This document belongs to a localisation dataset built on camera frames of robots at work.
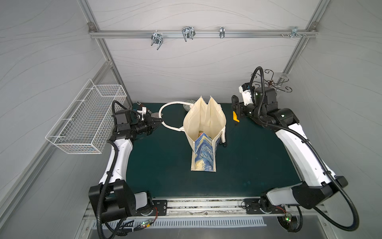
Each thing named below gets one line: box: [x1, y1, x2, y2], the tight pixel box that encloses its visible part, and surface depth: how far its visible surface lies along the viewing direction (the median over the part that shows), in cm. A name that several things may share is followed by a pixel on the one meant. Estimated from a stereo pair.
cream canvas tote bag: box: [158, 95, 227, 172], surface depth 84 cm
